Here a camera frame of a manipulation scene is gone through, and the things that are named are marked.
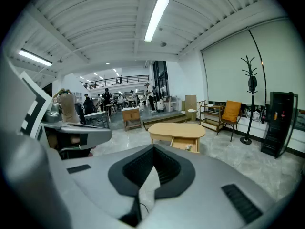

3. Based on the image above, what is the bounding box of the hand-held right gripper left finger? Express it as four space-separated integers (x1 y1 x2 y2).
61 144 156 227

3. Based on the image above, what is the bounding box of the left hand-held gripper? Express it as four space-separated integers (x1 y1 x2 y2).
18 70 113 150

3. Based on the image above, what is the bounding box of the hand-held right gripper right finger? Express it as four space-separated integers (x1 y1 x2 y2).
142 144 275 229

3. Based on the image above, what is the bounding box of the wooden drawer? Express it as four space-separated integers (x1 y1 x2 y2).
170 137 200 153

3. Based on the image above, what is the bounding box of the light wooden oval table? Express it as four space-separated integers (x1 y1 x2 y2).
148 122 206 154

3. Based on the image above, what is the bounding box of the person's left hand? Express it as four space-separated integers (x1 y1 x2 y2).
46 133 81 150

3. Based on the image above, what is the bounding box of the white table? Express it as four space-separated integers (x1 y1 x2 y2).
83 111 111 129

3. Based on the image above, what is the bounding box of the wooden side cabinet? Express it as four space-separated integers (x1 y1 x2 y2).
121 107 143 132

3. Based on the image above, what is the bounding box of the black balcony railing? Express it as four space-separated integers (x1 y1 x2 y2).
79 74 150 91

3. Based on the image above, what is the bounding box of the dark metal chair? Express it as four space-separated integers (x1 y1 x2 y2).
216 101 244 142

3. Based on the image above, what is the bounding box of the wooden shelf rack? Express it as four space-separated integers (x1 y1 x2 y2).
198 100 225 132

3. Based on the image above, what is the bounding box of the white round stool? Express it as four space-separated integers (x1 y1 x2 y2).
187 108 200 123

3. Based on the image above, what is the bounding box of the orange cushion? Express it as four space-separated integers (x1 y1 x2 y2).
221 100 243 124

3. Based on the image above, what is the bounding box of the leaning wooden board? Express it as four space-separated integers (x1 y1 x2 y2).
185 94 198 122

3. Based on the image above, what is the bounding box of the white bag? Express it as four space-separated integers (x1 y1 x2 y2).
246 109 262 123

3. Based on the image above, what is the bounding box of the long ceiling light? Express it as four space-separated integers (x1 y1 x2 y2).
143 0 170 42
18 48 53 67

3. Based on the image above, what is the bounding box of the black glass-door cabinet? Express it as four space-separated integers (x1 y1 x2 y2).
260 91 299 159

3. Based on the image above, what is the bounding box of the black coat rack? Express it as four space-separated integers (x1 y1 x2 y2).
239 55 259 145

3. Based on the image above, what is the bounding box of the dark bag on coat rack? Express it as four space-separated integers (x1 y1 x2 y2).
247 76 259 93

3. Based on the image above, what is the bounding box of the white roller blind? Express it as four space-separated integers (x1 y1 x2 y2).
249 17 301 106

